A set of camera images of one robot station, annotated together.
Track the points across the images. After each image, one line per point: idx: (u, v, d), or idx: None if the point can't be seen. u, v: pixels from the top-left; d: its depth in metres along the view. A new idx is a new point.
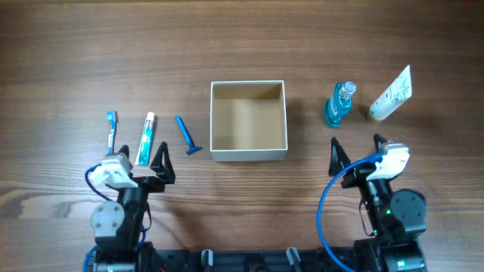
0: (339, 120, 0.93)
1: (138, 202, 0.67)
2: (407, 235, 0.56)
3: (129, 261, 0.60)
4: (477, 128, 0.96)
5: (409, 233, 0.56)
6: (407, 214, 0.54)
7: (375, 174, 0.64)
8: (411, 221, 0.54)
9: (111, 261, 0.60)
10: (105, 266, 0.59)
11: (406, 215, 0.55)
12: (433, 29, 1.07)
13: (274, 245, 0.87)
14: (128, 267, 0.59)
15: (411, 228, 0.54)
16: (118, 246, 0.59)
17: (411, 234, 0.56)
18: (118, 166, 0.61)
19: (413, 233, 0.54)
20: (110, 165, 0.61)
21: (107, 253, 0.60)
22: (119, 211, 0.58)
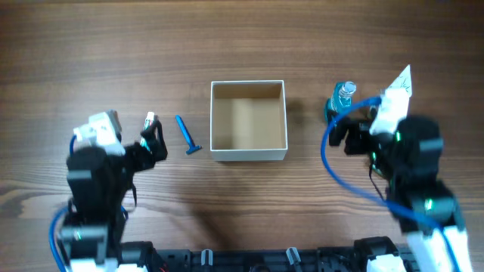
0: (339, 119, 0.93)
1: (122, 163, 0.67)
2: (426, 165, 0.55)
3: (100, 224, 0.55)
4: (478, 128, 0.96)
5: (426, 165, 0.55)
6: (423, 137, 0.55)
7: (376, 124, 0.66)
8: (426, 140, 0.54)
9: (80, 224, 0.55)
10: (72, 230, 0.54)
11: (420, 133, 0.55)
12: (434, 28, 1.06)
13: (274, 245, 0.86)
14: (98, 233, 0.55)
15: (426, 144, 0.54)
16: (92, 198, 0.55)
17: (429, 168, 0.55)
18: (106, 122, 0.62)
19: (429, 149, 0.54)
20: (97, 120, 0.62)
21: (79, 212, 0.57)
22: (101, 151, 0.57)
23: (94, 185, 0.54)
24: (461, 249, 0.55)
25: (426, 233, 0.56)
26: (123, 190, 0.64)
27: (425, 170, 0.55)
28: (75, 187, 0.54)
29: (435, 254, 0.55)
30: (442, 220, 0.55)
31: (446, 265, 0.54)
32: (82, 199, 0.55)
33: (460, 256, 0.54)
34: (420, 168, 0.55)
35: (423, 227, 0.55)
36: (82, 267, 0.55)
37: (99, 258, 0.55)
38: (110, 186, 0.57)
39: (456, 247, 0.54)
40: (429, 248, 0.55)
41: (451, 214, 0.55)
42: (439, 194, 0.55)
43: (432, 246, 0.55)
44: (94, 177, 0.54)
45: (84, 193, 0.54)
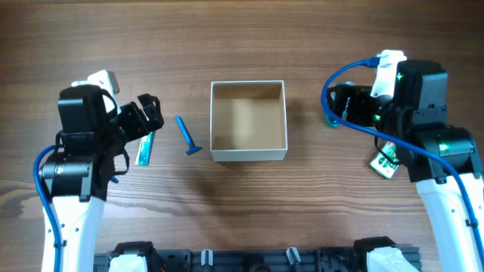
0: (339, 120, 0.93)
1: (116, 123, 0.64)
2: (433, 99, 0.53)
3: (84, 161, 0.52)
4: (477, 128, 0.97)
5: (433, 98, 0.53)
6: (427, 72, 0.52)
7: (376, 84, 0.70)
8: (429, 74, 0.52)
9: (63, 161, 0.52)
10: (54, 166, 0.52)
11: (422, 69, 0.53)
12: (434, 28, 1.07)
13: (274, 245, 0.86)
14: (81, 168, 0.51)
15: (431, 77, 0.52)
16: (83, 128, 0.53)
17: (438, 101, 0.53)
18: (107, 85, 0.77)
19: (433, 81, 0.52)
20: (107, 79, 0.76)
21: (66, 148, 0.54)
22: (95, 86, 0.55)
23: (84, 112, 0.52)
24: (477, 202, 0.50)
25: (440, 177, 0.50)
26: (114, 139, 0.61)
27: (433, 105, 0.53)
28: (63, 114, 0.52)
29: (448, 202, 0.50)
30: (454, 161, 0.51)
31: (460, 214, 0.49)
32: (71, 130, 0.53)
33: (476, 207, 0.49)
34: (426, 106, 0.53)
35: (437, 168, 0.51)
36: (66, 204, 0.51)
37: (82, 193, 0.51)
38: (98, 122, 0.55)
39: (470, 196, 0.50)
40: (442, 196, 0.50)
41: (462, 158, 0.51)
42: (449, 133, 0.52)
43: (447, 193, 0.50)
44: (84, 103, 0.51)
45: (72, 120, 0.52)
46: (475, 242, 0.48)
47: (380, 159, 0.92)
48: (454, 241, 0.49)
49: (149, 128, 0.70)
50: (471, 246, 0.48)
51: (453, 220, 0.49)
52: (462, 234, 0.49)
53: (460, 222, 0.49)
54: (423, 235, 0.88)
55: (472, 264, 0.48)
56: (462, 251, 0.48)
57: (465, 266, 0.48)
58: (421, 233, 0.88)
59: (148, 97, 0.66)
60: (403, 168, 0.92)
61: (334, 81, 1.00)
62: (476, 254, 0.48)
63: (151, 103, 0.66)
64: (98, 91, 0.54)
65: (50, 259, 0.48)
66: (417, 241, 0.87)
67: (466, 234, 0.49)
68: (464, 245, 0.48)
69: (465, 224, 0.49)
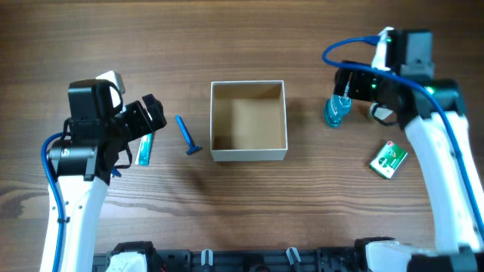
0: (339, 120, 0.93)
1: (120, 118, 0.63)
2: (420, 53, 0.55)
3: (89, 146, 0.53)
4: (477, 128, 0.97)
5: (420, 54, 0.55)
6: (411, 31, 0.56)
7: None
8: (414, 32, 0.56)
9: (69, 145, 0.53)
10: (60, 149, 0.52)
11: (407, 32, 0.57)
12: (434, 28, 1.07)
13: (274, 245, 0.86)
14: (87, 151, 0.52)
15: (415, 33, 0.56)
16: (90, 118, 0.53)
17: (424, 56, 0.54)
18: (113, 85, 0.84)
19: (417, 35, 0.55)
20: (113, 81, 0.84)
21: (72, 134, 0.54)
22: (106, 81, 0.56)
23: (91, 101, 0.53)
24: (462, 136, 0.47)
25: (423, 115, 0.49)
26: (121, 131, 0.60)
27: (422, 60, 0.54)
28: (73, 103, 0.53)
29: (433, 135, 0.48)
30: (440, 100, 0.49)
31: (445, 148, 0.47)
32: (79, 117, 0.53)
33: (461, 143, 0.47)
34: (414, 59, 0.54)
35: (421, 105, 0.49)
36: (72, 182, 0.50)
37: (87, 172, 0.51)
38: (105, 112, 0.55)
39: (456, 131, 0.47)
40: (426, 131, 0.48)
41: (448, 100, 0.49)
42: (435, 80, 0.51)
43: (431, 126, 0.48)
44: (93, 91, 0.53)
45: (82, 108, 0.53)
46: (460, 173, 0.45)
47: (380, 159, 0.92)
48: (439, 174, 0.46)
49: (153, 128, 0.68)
50: (457, 179, 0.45)
51: (438, 153, 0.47)
52: (447, 166, 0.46)
53: (445, 155, 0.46)
54: (423, 235, 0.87)
55: (459, 198, 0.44)
56: (448, 183, 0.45)
57: (451, 199, 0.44)
58: (421, 233, 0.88)
59: (153, 98, 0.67)
60: (403, 168, 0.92)
61: (334, 81, 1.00)
62: (463, 187, 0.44)
63: (155, 107, 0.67)
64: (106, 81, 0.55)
65: (52, 236, 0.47)
66: (417, 241, 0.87)
67: (451, 167, 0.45)
68: (450, 177, 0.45)
69: (451, 156, 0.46)
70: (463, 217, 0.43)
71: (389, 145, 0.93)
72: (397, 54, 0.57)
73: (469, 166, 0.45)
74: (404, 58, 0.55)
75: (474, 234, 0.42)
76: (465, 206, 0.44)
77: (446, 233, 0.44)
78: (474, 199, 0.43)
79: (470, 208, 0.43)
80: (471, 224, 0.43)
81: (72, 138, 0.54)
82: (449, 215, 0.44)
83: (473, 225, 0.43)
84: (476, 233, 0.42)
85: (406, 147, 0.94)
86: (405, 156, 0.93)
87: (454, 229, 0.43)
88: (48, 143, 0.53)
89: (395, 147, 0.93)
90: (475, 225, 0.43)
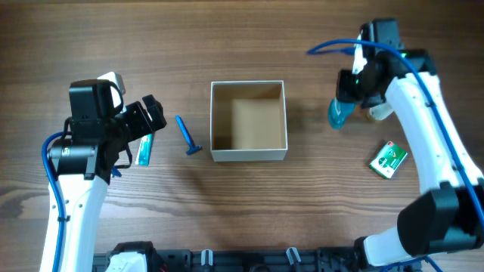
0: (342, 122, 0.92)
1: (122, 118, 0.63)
2: (390, 35, 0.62)
3: (90, 146, 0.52)
4: (476, 128, 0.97)
5: (391, 35, 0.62)
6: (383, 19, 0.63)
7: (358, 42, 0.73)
8: None
9: (70, 145, 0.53)
10: (61, 148, 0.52)
11: None
12: (434, 29, 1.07)
13: (274, 245, 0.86)
14: (86, 150, 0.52)
15: None
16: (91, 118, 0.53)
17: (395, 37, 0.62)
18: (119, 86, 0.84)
19: None
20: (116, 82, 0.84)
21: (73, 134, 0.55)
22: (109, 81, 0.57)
23: (92, 100, 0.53)
24: (434, 89, 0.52)
25: (399, 75, 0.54)
26: (122, 131, 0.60)
27: (393, 41, 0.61)
28: (72, 102, 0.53)
29: (408, 91, 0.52)
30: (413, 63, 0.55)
31: (420, 100, 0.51)
32: (80, 117, 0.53)
33: (434, 95, 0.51)
34: (386, 40, 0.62)
35: (397, 66, 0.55)
36: (72, 181, 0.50)
37: (87, 171, 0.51)
38: (106, 112, 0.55)
39: (428, 86, 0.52)
40: (402, 87, 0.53)
41: (420, 63, 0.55)
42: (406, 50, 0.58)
43: (405, 84, 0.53)
44: (93, 91, 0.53)
45: (82, 107, 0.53)
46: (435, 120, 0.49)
47: (380, 159, 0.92)
48: (417, 122, 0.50)
49: (153, 128, 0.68)
50: (432, 126, 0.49)
51: (414, 105, 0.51)
52: (423, 114, 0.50)
53: (420, 104, 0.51)
54: None
55: (435, 140, 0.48)
56: (426, 130, 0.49)
57: (429, 143, 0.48)
58: None
59: (153, 99, 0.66)
60: (403, 168, 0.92)
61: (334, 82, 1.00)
62: (439, 132, 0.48)
63: (156, 107, 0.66)
64: (107, 81, 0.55)
65: (52, 233, 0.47)
66: None
67: (427, 115, 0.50)
68: (427, 125, 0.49)
69: (425, 106, 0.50)
70: (441, 159, 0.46)
71: (389, 145, 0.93)
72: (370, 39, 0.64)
73: (442, 112, 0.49)
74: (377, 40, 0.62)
75: (452, 172, 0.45)
76: (442, 149, 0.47)
77: (429, 176, 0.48)
78: (449, 141, 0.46)
79: (446, 146, 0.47)
80: (449, 164, 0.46)
81: (73, 137, 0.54)
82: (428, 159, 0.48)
83: (451, 165, 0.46)
84: (454, 171, 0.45)
85: (405, 147, 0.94)
86: (405, 156, 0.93)
87: (434, 169, 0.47)
88: (49, 142, 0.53)
89: (395, 147, 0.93)
90: (453, 165, 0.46)
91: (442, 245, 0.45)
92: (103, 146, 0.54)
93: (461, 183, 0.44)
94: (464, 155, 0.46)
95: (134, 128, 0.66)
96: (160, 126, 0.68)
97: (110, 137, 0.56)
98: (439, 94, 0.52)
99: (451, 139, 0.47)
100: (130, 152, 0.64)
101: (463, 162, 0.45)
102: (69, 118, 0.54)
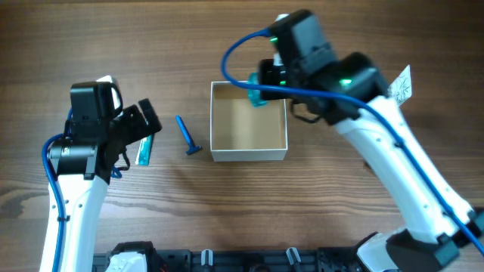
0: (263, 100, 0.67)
1: (122, 121, 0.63)
2: (311, 39, 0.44)
3: (90, 146, 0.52)
4: (477, 128, 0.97)
5: (314, 39, 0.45)
6: (296, 23, 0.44)
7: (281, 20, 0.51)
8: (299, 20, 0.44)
9: (70, 145, 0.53)
10: (61, 148, 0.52)
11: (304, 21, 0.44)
12: (434, 29, 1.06)
13: (274, 245, 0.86)
14: (86, 150, 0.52)
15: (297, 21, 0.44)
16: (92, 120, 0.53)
17: (318, 41, 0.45)
18: None
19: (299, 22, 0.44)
20: None
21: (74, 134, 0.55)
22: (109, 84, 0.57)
23: (94, 102, 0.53)
24: (395, 118, 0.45)
25: (352, 115, 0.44)
26: (120, 134, 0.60)
27: (318, 45, 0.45)
28: (74, 102, 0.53)
29: (370, 131, 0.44)
30: (362, 89, 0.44)
31: (386, 140, 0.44)
32: (80, 117, 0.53)
33: (398, 124, 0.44)
34: (310, 48, 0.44)
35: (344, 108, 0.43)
36: (72, 181, 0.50)
37: (87, 171, 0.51)
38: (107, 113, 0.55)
39: (388, 118, 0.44)
40: (360, 128, 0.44)
41: (369, 84, 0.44)
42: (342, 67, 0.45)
43: (365, 123, 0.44)
44: (94, 91, 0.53)
45: (82, 107, 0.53)
46: (409, 162, 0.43)
47: None
48: (390, 168, 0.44)
49: (151, 131, 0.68)
50: (410, 171, 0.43)
51: (383, 148, 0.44)
52: (393, 157, 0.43)
53: (388, 145, 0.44)
54: None
55: (417, 188, 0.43)
56: (404, 177, 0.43)
57: (415, 195, 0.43)
58: None
59: (149, 103, 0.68)
60: None
61: None
62: (417, 176, 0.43)
63: (151, 112, 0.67)
64: (109, 84, 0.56)
65: (52, 234, 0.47)
66: None
67: (399, 159, 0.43)
68: (404, 173, 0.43)
69: (393, 146, 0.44)
70: (432, 208, 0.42)
71: None
72: (289, 51, 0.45)
73: (411, 147, 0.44)
74: (301, 57, 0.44)
75: (445, 218, 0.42)
76: (429, 196, 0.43)
77: (420, 227, 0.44)
78: (433, 187, 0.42)
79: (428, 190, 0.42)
80: (439, 208, 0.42)
81: (73, 137, 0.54)
82: (417, 211, 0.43)
83: (441, 211, 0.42)
84: (445, 217, 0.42)
85: None
86: None
87: (424, 218, 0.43)
88: (49, 142, 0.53)
89: None
90: (443, 210, 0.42)
91: None
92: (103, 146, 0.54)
93: (455, 227, 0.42)
94: (448, 190, 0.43)
95: (132, 131, 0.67)
96: (156, 129, 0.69)
97: (110, 137, 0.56)
98: (401, 121, 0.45)
99: (431, 182, 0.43)
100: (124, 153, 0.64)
101: (450, 202, 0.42)
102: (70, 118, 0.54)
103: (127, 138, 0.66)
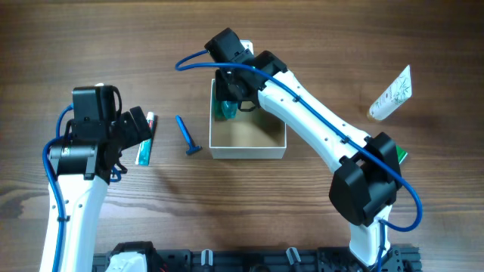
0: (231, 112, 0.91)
1: (122, 125, 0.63)
2: (233, 46, 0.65)
3: (90, 146, 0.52)
4: (476, 128, 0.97)
5: (235, 47, 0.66)
6: (219, 37, 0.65)
7: None
8: (223, 41, 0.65)
9: (69, 145, 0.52)
10: (61, 148, 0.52)
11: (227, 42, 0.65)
12: (433, 29, 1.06)
13: (274, 245, 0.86)
14: (86, 150, 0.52)
15: (221, 39, 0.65)
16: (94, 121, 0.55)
17: (238, 48, 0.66)
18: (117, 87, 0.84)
19: (224, 39, 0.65)
20: None
21: (75, 135, 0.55)
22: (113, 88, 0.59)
23: (95, 103, 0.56)
24: (293, 84, 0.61)
25: (259, 87, 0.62)
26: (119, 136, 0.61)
27: (240, 51, 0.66)
28: (77, 102, 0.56)
29: (277, 94, 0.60)
30: (265, 70, 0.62)
31: (287, 98, 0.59)
32: (83, 118, 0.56)
33: (296, 88, 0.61)
34: (233, 54, 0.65)
35: (255, 82, 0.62)
36: (71, 181, 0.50)
37: (87, 171, 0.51)
38: (108, 114, 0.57)
39: (286, 84, 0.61)
40: (268, 94, 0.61)
41: (271, 69, 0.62)
42: (254, 60, 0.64)
43: (272, 91, 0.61)
44: (97, 94, 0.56)
45: (85, 107, 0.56)
46: (308, 110, 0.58)
47: None
48: (296, 118, 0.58)
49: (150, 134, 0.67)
50: (309, 115, 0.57)
51: (286, 104, 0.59)
52: (296, 110, 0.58)
53: (290, 102, 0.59)
54: (423, 235, 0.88)
55: (319, 128, 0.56)
56: (306, 122, 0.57)
57: (315, 132, 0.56)
58: (422, 233, 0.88)
59: (141, 111, 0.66)
60: (403, 168, 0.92)
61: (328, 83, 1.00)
62: (317, 120, 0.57)
63: (146, 120, 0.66)
64: (111, 87, 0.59)
65: (52, 234, 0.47)
66: (418, 241, 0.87)
67: (299, 109, 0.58)
68: (305, 120, 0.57)
69: (294, 102, 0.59)
70: (330, 139, 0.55)
71: None
72: (218, 56, 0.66)
73: (308, 100, 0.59)
74: (226, 58, 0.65)
75: (343, 145, 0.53)
76: (327, 131, 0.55)
77: (330, 160, 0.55)
78: (328, 124, 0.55)
79: (325, 127, 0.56)
80: (337, 139, 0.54)
81: (73, 138, 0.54)
82: (321, 145, 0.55)
83: (339, 140, 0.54)
84: (345, 144, 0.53)
85: (406, 147, 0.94)
86: (405, 156, 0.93)
87: (330, 151, 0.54)
88: (49, 142, 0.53)
89: None
90: (341, 139, 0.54)
91: (372, 204, 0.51)
92: (103, 146, 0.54)
93: (355, 151, 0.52)
94: (344, 126, 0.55)
95: (134, 135, 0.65)
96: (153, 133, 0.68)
97: (109, 138, 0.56)
98: (296, 84, 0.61)
99: (327, 122, 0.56)
100: (119, 161, 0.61)
101: (345, 132, 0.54)
102: (73, 119, 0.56)
103: (126, 144, 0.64)
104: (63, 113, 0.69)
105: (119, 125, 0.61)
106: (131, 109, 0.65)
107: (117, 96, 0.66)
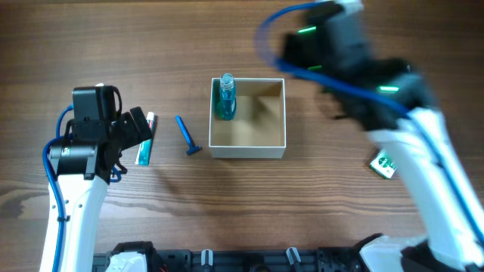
0: (229, 112, 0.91)
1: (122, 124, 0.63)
2: (349, 35, 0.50)
3: (89, 146, 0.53)
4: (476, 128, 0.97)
5: None
6: (329, 16, 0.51)
7: None
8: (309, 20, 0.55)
9: (69, 145, 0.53)
10: (61, 148, 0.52)
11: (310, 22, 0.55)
12: (434, 29, 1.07)
13: (274, 245, 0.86)
14: (86, 149, 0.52)
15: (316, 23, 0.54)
16: (94, 121, 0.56)
17: None
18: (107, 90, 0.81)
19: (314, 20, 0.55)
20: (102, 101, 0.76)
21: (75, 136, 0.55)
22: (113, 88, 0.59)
23: (95, 103, 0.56)
24: (435, 131, 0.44)
25: (392, 125, 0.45)
26: (119, 136, 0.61)
27: (358, 41, 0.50)
28: (78, 103, 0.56)
29: (413, 146, 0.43)
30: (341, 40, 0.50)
31: (426, 158, 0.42)
32: (83, 118, 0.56)
33: (439, 141, 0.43)
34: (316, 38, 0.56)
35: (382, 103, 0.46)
36: (72, 182, 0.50)
37: (87, 171, 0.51)
38: (109, 114, 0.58)
39: (429, 131, 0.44)
40: (404, 143, 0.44)
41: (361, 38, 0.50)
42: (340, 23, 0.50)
43: (402, 137, 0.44)
44: (97, 94, 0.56)
45: (85, 107, 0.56)
46: (447, 181, 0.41)
47: (380, 159, 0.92)
48: (426, 188, 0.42)
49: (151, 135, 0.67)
50: (445, 189, 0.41)
51: (426, 168, 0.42)
52: (433, 177, 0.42)
53: (427, 162, 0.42)
54: None
55: (453, 214, 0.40)
56: (441, 200, 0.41)
57: (448, 218, 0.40)
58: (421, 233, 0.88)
59: (141, 112, 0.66)
60: None
61: None
62: (452, 199, 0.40)
63: (145, 120, 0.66)
64: (111, 87, 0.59)
65: (52, 235, 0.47)
66: None
67: (439, 178, 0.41)
68: (442, 195, 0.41)
69: (432, 164, 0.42)
70: (465, 234, 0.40)
71: None
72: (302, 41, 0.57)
73: (455, 167, 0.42)
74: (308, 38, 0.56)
75: (476, 245, 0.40)
76: (463, 220, 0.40)
77: (452, 255, 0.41)
78: (467, 210, 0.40)
79: (462, 213, 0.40)
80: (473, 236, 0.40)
81: (73, 138, 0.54)
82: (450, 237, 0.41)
83: (475, 239, 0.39)
84: (478, 245, 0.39)
85: None
86: None
87: (457, 249, 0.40)
88: (49, 142, 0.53)
89: None
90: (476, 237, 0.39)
91: None
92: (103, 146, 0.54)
93: None
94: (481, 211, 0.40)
95: (134, 135, 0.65)
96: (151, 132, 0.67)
97: (109, 139, 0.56)
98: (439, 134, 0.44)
99: (467, 203, 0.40)
100: (119, 162, 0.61)
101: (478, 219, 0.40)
102: (73, 120, 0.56)
103: (127, 145, 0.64)
104: (63, 114, 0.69)
105: (119, 126, 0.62)
106: (131, 109, 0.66)
107: (117, 96, 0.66)
